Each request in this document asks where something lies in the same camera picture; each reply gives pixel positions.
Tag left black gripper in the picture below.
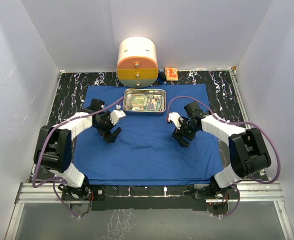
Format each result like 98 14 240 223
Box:
93 112 121 144

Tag round three-drawer storage box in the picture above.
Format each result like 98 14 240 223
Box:
116 36 159 88

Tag blue black clip tool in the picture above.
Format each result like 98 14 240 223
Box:
157 71 167 85

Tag blue surgical cloth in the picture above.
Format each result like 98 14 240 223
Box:
74 83 224 187

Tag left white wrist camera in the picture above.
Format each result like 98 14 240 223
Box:
110 104 126 126

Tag packaged supplies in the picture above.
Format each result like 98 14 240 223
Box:
125 94 162 112

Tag steel instrument tray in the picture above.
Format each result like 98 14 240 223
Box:
123 88 167 115

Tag small orange spiral notebook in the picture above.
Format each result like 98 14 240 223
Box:
164 67 179 82

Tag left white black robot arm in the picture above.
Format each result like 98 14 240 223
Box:
33 98 126 200

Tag aluminium frame rail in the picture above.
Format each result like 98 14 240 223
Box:
5 181 294 240

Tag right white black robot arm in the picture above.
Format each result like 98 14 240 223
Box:
167 101 271 199

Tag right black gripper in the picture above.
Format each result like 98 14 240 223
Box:
172 117 199 147

